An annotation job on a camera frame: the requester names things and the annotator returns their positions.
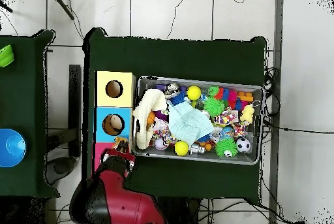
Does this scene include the cream knit cloth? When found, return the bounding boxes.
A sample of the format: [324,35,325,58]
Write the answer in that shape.
[132,88,168,150]

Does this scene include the light blue knit cloth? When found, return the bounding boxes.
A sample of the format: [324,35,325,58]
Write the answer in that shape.
[166,101,215,146]

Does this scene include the wooden box with three holes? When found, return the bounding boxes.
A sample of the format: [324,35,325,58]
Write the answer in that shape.
[91,71,137,176]

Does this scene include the clear mesh bin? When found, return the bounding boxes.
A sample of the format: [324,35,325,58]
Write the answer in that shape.
[132,75,265,166]

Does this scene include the orange toy basketball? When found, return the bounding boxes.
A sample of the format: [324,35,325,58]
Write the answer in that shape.
[146,111,157,126]

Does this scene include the yellow ball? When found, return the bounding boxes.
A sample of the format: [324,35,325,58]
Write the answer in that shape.
[174,140,190,157]
[186,85,202,101]

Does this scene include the black upright panel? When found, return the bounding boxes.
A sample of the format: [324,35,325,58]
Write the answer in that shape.
[68,64,82,158]

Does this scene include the grey round base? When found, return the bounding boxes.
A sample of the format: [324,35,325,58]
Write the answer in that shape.
[45,155,77,185]

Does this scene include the plain green spiky ball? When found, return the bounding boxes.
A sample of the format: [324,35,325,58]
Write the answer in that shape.
[203,96,226,118]

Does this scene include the green spiky eyed ball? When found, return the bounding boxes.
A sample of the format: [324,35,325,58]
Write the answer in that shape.
[214,137,239,158]

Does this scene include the dark green table cloth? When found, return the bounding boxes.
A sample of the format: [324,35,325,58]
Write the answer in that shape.
[82,27,267,200]

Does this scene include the green covered side table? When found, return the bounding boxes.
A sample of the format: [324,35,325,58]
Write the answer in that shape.
[0,29,61,199]

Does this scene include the blue bowl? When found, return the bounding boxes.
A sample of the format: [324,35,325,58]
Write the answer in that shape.
[0,128,27,168]

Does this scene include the small soccer ball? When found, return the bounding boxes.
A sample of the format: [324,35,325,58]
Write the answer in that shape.
[235,136,252,153]

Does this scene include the rainbow spiky caterpillar toy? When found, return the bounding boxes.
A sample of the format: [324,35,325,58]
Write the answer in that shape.
[207,85,249,112]

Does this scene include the yellow sponge duck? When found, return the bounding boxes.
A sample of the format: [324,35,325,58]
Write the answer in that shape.
[239,103,256,124]

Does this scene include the green cup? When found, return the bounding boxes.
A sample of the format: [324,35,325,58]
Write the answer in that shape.
[0,44,16,68]

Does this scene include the black tripod leg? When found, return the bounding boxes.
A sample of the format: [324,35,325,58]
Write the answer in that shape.
[49,0,76,21]
[0,0,14,14]

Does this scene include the black cable bundle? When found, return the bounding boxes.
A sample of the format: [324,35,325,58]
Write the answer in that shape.
[263,66,281,116]

